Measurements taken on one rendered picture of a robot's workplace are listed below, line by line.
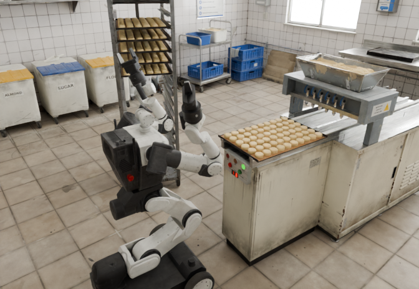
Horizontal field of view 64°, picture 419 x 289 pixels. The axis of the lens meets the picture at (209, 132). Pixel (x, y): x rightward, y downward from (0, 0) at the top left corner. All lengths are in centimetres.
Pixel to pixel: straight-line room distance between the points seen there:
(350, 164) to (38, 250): 233
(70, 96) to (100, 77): 49
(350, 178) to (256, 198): 70
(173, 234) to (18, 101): 312
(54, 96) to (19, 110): 45
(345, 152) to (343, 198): 35
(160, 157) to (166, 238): 74
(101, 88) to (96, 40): 89
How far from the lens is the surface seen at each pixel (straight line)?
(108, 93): 510
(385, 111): 245
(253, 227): 226
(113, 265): 214
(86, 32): 553
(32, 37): 532
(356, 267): 274
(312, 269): 263
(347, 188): 252
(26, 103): 479
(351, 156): 240
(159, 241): 219
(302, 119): 261
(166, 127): 211
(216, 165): 165
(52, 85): 480
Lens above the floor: 186
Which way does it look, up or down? 25 degrees down
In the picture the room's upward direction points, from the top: straight up
